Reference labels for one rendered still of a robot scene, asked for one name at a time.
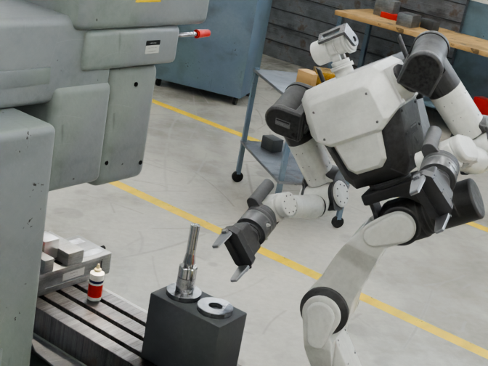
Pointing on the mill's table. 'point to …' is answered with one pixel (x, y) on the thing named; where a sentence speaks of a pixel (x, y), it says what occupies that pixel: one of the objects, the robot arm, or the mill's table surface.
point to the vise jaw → (68, 252)
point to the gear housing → (128, 47)
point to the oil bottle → (96, 284)
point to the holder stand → (192, 330)
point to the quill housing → (126, 123)
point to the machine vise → (54, 269)
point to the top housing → (128, 12)
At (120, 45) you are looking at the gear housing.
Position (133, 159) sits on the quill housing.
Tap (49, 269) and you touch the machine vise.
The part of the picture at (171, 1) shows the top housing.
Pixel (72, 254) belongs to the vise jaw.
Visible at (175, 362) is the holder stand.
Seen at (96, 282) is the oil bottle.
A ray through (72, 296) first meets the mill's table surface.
